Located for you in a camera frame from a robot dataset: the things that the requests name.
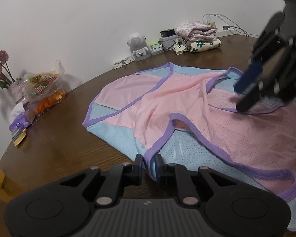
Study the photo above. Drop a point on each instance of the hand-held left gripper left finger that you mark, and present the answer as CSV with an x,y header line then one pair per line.
x,y
138,168

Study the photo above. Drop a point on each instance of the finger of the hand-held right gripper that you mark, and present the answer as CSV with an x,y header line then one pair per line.
x,y
251,101
248,77

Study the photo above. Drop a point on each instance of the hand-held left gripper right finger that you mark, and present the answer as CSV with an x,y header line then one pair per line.
x,y
159,168

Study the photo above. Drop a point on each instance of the pink blue mesh garment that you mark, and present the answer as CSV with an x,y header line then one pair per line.
x,y
187,98

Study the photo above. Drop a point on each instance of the folded pink floral clothes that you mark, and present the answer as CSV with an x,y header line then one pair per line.
x,y
194,29

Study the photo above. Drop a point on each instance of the folded cream floral cloth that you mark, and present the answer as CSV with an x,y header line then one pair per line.
x,y
202,45

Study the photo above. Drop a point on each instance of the white plug adapter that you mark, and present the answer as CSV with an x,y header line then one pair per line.
x,y
212,24

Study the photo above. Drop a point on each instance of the grey plastic basket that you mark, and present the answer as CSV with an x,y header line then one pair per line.
x,y
169,43

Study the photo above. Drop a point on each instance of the black box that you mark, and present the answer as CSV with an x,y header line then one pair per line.
x,y
167,32

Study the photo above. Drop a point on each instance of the green white small box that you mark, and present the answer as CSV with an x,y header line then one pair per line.
x,y
156,48

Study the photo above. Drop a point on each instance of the white power strip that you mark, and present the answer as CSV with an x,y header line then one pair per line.
x,y
120,63

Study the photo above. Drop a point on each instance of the white robot speaker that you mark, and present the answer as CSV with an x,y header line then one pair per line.
x,y
135,42

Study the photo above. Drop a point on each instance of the stack of coasters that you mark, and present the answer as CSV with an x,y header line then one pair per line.
x,y
19,138

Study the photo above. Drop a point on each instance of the purple tissue packet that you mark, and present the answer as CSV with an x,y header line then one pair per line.
x,y
19,123

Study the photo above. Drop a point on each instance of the clear plastic snack bag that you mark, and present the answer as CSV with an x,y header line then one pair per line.
x,y
43,84

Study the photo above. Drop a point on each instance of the glass vase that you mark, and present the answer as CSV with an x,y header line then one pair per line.
x,y
17,92

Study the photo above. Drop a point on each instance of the pink artificial roses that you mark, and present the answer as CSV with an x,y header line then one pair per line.
x,y
1,56

